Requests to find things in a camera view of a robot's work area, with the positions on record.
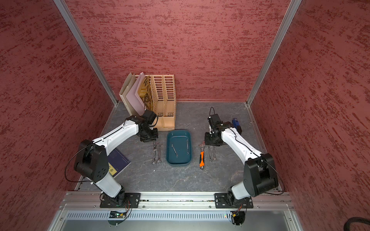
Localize orange handled adjustable wrench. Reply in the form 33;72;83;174
199;141;205;170

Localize small silver combination wrench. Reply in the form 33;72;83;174
171;144;178;158

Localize silver end wrench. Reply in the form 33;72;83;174
151;141;157;165
156;143;162;164

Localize teal plastic storage tray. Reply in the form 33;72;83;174
166;130;192;167

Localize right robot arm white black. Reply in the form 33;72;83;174
205;114;279;200

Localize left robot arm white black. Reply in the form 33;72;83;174
73;109;159;201

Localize pink file folder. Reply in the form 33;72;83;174
131;72;145;116

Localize dark blue notebook yellow label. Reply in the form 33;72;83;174
108;148;131;178

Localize wooden desk file organizer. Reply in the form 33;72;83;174
146;75;176;131

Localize beige file folder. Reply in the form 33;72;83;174
119;73;139;116

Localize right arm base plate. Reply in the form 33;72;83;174
214;193;253;209

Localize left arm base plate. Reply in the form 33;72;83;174
99;193;141;208

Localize aluminium front rail frame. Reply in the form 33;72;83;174
49;191;303;231

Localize black cable loop corner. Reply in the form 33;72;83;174
343;216;370;231

